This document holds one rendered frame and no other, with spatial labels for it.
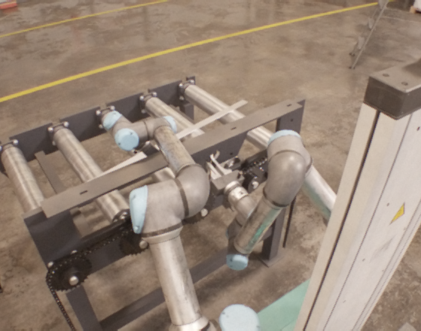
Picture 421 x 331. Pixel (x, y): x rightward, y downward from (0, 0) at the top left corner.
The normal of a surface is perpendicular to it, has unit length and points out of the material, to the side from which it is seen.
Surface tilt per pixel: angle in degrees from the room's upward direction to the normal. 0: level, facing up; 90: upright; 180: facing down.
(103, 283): 0
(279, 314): 0
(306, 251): 0
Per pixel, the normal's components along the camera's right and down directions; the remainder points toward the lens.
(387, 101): -0.83, 0.34
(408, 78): 0.00, -0.79
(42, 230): 0.60, 0.49
